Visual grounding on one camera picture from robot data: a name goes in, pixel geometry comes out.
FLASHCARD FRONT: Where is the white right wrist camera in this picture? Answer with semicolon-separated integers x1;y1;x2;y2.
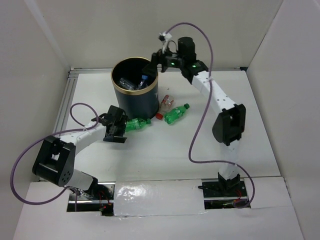
158;31;172;54

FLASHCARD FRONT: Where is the clear crushed plastic bottle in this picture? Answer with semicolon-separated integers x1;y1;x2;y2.
118;77;137;91

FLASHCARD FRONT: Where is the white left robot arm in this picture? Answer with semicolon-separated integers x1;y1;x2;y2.
32;105;128;200

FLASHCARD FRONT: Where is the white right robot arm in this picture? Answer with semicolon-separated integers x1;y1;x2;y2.
142;33;246;196

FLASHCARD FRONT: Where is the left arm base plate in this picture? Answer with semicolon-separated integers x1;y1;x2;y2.
66;182;116;217

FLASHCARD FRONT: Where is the red label crushed bottle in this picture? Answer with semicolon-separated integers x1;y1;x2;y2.
155;94;174;120

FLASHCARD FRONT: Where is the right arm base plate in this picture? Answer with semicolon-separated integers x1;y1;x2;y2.
197;174;250;210

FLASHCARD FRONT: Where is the dark bin with gold rim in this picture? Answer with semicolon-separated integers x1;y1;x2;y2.
111;57;160;119

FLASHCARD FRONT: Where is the blue label water bottle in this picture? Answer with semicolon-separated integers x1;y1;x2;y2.
136;75;150;90

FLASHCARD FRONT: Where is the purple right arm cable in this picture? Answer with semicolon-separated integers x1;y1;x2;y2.
164;22;256;209

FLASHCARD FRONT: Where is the green bottle with cap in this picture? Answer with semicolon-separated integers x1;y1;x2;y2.
164;103;190;125

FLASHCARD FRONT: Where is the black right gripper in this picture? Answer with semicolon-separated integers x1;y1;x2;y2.
142;42;185;78

